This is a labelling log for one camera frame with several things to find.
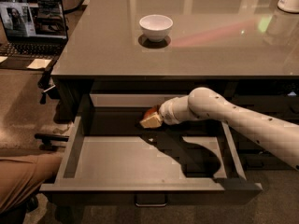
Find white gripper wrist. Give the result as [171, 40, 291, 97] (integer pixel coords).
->
[140, 96, 195, 129]

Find orange fruit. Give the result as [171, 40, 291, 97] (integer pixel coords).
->
[143, 106, 159, 119]

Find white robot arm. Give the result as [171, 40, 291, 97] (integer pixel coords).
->
[140, 87, 299, 170]

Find open grey top drawer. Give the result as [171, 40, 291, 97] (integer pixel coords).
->
[41, 95, 263, 205]

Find white ceramic bowl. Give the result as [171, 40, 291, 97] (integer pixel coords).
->
[139, 14, 174, 42]

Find black chair armrest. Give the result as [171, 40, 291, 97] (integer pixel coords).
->
[35, 133, 68, 143]

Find dark lower side drawers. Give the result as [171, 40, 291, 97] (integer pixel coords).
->
[225, 77, 299, 170]

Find white paper note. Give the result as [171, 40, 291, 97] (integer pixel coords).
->
[27, 59, 50, 69]

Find person's leg in tan trousers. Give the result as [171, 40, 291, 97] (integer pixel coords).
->
[0, 153, 62, 214]

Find open black laptop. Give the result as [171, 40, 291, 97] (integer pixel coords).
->
[0, 0, 68, 70]

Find metal drawer handle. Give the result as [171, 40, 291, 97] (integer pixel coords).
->
[135, 194, 168, 207]

